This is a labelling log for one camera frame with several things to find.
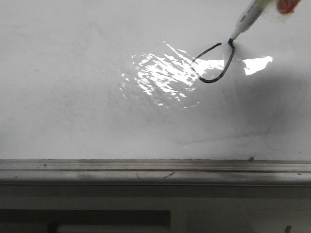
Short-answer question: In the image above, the white black whiteboard marker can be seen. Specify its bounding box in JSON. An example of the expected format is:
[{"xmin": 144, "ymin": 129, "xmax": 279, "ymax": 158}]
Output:
[{"xmin": 229, "ymin": 0, "xmax": 269, "ymax": 42}]

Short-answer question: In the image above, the red magnet taped to marker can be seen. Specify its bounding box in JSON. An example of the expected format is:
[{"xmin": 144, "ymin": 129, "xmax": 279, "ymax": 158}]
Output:
[{"xmin": 276, "ymin": 0, "xmax": 300, "ymax": 15}]

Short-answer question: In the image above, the white whiteboard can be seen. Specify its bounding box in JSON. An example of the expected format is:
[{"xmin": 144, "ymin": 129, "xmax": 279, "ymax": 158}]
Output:
[{"xmin": 0, "ymin": 0, "xmax": 311, "ymax": 160}]

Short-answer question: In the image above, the aluminium whiteboard frame rail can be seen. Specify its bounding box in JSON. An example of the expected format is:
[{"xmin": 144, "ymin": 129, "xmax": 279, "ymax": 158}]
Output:
[{"xmin": 0, "ymin": 159, "xmax": 311, "ymax": 186}]

